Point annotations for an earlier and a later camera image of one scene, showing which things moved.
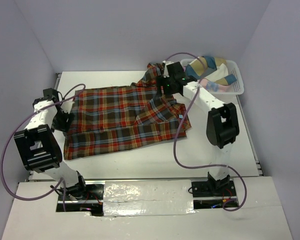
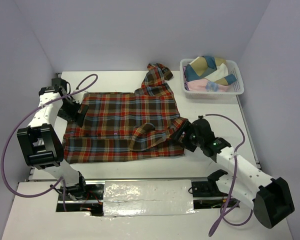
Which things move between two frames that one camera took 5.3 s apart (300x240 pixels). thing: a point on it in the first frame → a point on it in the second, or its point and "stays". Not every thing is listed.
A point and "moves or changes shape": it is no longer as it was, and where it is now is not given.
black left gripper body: [59, 121] → [69, 109]
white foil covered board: [150, 197] stays
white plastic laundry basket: [236, 88] stays
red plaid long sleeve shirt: [106, 118] moves or changes shape
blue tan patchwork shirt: [195, 69] stays
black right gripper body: [167, 81] → [190, 140]
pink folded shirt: [209, 85] stays
